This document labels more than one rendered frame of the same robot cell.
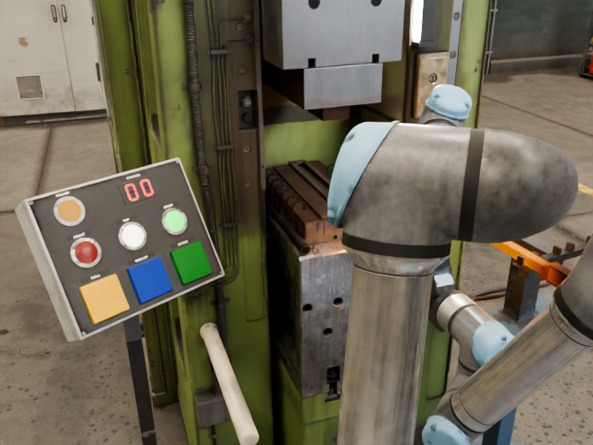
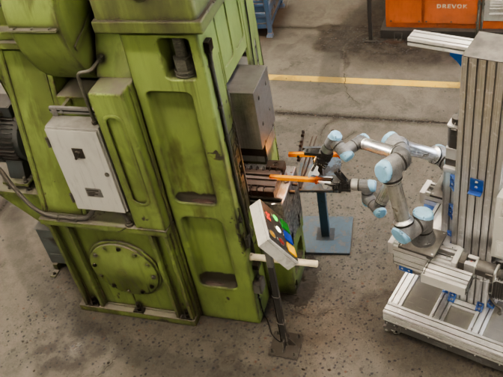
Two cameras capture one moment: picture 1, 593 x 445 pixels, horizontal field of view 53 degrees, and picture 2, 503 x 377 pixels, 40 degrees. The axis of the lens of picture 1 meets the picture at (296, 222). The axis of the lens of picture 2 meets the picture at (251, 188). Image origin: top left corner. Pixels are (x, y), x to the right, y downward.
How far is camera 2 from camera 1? 3.44 m
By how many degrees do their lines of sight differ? 42
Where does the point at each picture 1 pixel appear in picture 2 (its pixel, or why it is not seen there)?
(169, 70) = (229, 173)
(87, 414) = (177, 354)
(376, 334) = (400, 194)
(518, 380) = not seen: hidden behind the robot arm
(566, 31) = not seen: outside the picture
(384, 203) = (396, 173)
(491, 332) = (371, 182)
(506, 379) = not seen: hidden behind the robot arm
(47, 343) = (99, 361)
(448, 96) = (337, 135)
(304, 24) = (263, 131)
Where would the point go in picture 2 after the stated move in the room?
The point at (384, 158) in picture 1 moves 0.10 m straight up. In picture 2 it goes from (393, 167) to (393, 152)
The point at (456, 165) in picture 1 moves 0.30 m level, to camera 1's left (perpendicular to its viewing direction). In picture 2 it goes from (402, 161) to (376, 195)
